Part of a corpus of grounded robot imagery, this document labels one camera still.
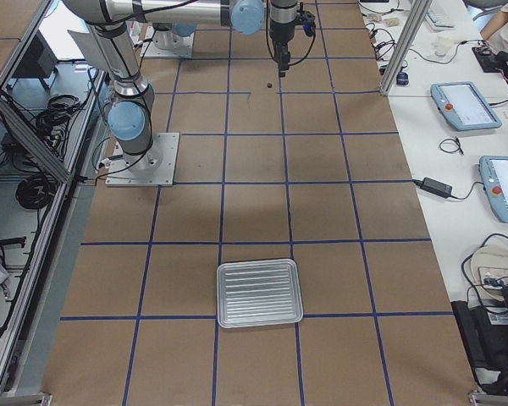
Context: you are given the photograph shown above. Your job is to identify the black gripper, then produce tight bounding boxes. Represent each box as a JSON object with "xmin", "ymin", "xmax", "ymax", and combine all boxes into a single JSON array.
[{"xmin": 269, "ymin": 23, "xmax": 295, "ymax": 78}]

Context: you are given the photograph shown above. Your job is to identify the silver ribbed metal tray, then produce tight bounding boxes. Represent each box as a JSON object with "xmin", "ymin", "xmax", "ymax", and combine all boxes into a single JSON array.
[{"xmin": 217, "ymin": 258, "xmax": 304, "ymax": 329}]

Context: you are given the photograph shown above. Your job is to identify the blue black small device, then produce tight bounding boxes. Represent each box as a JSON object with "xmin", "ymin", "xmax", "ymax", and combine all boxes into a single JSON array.
[{"xmin": 395, "ymin": 72, "xmax": 410, "ymax": 86}]

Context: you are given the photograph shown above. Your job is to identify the blue teach pendant far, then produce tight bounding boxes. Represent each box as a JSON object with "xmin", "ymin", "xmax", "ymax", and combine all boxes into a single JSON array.
[{"xmin": 430, "ymin": 81, "xmax": 502, "ymax": 131}]

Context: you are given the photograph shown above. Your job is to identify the blue teach pendant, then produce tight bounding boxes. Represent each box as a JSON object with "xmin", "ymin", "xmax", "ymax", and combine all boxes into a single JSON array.
[
  {"xmin": 430, "ymin": 81, "xmax": 502, "ymax": 131},
  {"xmin": 478, "ymin": 156, "xmax": 508, "ymax": 223}
]

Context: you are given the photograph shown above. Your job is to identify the black power adapter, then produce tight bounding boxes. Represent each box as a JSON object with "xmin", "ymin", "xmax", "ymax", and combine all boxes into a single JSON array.
[{"xmin": 412, "ymin": 177, "xmax": 452, "ymax": 199}]

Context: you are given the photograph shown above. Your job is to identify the blue teach pendant near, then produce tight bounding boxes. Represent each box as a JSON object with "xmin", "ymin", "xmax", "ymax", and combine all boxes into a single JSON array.
[{"xmin": 478, "ymin": 156, "xmax": 508, "ymax": 223}]

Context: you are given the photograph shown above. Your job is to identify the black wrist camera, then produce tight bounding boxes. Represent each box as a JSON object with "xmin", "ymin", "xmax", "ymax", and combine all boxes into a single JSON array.
[{"xmin": 298, "ymin": 11, "xmax": 316, "ymax": 37}]

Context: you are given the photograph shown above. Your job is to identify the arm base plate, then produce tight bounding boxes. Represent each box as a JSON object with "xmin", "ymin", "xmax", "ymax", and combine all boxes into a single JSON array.
[
  {"xmin": 105, "ymin": 133, "xmax": 180, "ymax": 187},
  {"xmin": 141, "ymin": 27, "xmax": 195, "ymax": 59}
]

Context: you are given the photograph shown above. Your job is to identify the aluminium frame post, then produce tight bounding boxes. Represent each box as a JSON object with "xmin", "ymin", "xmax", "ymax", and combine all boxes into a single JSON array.
[{"xmin": 379, "ymin": 0, "xmax": 432, "ymax": 96}]

